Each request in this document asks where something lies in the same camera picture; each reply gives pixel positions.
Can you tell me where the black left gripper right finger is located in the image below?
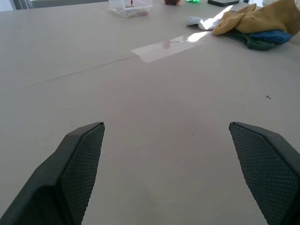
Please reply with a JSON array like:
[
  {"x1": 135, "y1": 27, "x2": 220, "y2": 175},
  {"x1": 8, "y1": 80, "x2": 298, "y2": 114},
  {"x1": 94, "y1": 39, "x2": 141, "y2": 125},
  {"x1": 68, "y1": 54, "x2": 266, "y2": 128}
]
[{"x1": 229, "y1": 121, "x2": 300, "y2": 225}]

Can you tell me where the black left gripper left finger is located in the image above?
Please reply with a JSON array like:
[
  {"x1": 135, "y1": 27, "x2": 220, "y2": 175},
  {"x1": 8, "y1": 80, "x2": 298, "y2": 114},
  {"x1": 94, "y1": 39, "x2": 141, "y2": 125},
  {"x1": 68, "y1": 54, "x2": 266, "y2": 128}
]
[{"x1": 0, "y1": 121, "x2": 105, "y2": 225}]

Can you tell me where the clear plastic box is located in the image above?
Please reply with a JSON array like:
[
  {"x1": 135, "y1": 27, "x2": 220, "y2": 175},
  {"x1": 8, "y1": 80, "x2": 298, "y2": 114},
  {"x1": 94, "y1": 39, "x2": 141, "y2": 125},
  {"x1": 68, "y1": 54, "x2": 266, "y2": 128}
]
[{"x1": 108, "y1": 0, "x2": 154, "y2": 18}]

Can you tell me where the dark green cloth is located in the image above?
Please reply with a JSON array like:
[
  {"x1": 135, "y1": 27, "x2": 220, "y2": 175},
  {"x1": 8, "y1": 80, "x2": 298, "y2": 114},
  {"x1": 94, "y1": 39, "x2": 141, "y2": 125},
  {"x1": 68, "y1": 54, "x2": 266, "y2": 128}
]
[{"x1": 224, "y1": 30, "x2": 275, "y2": 52}]

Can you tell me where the blue sock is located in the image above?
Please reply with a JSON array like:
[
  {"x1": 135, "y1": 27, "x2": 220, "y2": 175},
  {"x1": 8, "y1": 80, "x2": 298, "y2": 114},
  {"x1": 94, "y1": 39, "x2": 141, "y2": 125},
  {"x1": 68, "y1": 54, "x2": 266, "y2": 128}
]
[{"x1": 248, "y1": 30, "x2": 293, "y2": 45}]

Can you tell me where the clear tape strip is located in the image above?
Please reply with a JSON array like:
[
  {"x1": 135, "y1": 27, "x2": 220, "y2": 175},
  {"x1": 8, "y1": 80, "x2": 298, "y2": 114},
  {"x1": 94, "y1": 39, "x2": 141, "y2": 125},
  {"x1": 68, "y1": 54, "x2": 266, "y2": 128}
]
[{"x1": 130, "y1": 34, "x2": 207, "y2": 64}]

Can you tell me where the grey white sock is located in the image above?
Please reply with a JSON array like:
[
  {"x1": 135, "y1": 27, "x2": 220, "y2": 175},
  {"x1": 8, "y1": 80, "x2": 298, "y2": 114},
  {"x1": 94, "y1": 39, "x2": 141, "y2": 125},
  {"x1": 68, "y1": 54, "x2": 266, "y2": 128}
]
[{"x1": 186, "y1": 15, "x2": 223, "y2": 31}]

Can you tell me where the black smartphone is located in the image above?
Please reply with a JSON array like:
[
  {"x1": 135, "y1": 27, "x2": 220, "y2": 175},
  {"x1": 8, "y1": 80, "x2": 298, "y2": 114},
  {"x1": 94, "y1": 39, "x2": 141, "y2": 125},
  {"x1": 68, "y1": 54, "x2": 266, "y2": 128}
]
[{"x1": 207, "y1": 0, "x2": 240, "y2": 7}]

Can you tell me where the dark grey window frame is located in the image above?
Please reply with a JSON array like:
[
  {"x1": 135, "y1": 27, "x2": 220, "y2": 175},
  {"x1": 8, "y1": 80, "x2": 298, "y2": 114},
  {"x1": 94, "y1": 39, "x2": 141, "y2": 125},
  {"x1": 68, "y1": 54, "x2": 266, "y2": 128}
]
[{"x1": 13, "y1": 0, "x2": 110, "y2": 10}]

